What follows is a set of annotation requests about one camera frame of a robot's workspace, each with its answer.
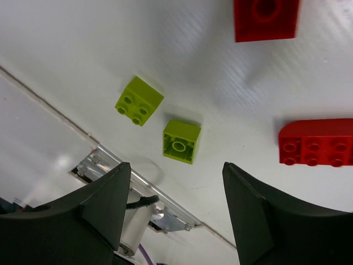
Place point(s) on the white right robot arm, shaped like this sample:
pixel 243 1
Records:
pixel 135 220

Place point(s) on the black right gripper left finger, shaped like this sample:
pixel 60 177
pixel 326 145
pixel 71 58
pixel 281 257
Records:
pixel 83 227

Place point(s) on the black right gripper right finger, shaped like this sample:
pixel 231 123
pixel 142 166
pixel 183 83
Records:
pixel 273 227

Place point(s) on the red rectangular lego brick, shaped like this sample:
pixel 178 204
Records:
pixel 260 20

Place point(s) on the lime green lego brick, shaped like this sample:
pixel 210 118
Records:
pixel 138 101

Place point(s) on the red sloped lego brick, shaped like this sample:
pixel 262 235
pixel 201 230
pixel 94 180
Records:
pixel 316 142

